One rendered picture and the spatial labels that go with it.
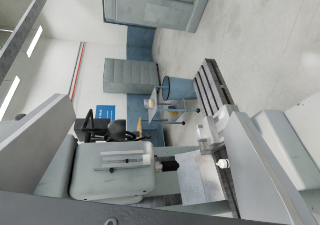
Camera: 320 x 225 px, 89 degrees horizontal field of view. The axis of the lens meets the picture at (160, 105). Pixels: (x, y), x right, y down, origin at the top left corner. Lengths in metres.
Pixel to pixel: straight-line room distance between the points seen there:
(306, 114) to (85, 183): 0.91
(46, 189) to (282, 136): 0.90
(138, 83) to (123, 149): 5.12
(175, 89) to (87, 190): 2.44
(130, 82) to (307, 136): 5.27
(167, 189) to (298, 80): 1.39
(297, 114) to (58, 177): 0.98
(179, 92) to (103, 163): 2.44
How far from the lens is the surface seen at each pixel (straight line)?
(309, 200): 1.63
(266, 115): 0.88
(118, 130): 0.56
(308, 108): 0.91
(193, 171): 1.21
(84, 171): 0.70
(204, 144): 0.96
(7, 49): 4.42
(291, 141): 0.89
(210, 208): 1.28
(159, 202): 1.16
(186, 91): 3.01
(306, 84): 1.78
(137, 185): 0.69
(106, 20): 7.65
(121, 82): 5.74
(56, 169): 0.69
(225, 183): 1.02
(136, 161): 0.66
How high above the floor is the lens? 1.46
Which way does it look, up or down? 14 degrees down
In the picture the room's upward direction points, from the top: 89 degrees counter-clockwise
